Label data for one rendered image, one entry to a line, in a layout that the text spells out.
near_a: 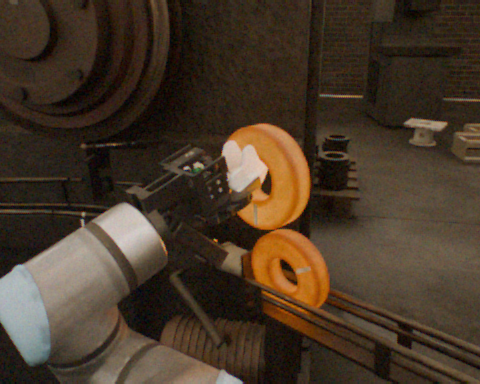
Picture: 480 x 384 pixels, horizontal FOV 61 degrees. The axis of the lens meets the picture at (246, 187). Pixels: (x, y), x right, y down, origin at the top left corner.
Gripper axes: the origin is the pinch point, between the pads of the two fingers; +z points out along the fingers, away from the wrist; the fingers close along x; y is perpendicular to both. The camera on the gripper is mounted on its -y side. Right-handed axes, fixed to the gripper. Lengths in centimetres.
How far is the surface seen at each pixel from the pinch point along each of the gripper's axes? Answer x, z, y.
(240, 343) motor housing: 7.9, -8.3, -39.1
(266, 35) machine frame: 23.3, 29.9, 9.2
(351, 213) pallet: 78, 135, -131
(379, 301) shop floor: 25, 72, -116
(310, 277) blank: -5.8, 0.1, -20.0
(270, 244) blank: 3.0, 0.8, -17.5
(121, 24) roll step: 31.4, 2.7, 19.4
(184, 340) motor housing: 16.8, -15.3, -37.5
